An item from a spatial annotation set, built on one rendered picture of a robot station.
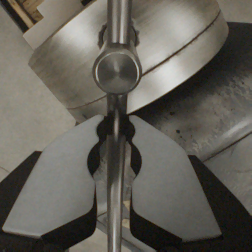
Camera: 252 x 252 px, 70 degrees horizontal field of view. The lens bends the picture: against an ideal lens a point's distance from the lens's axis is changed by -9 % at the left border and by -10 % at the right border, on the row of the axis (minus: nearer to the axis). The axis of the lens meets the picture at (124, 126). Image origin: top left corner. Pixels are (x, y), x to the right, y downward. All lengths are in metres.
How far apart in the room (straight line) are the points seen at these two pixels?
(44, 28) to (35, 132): 1.49
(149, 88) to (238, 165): 0.17
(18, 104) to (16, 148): 0.44
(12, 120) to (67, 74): 1.58
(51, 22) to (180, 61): 0.21
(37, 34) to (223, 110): 0.29
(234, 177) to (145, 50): 0.22
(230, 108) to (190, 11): 0.12
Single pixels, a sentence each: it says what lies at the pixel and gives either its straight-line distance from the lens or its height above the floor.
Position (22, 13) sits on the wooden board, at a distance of 0.58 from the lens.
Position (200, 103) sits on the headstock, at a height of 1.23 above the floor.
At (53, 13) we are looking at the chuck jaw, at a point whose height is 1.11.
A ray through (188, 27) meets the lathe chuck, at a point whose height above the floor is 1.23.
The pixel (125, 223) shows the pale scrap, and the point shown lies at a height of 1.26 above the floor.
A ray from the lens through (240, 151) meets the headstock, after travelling 0.30.
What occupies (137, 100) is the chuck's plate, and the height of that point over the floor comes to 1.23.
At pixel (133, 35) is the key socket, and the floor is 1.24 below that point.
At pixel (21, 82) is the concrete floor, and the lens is 1.63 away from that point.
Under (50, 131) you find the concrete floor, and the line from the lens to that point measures 1.73.
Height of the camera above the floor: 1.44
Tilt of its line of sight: 61 degrees down
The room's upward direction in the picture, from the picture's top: 170 degrees clockwise
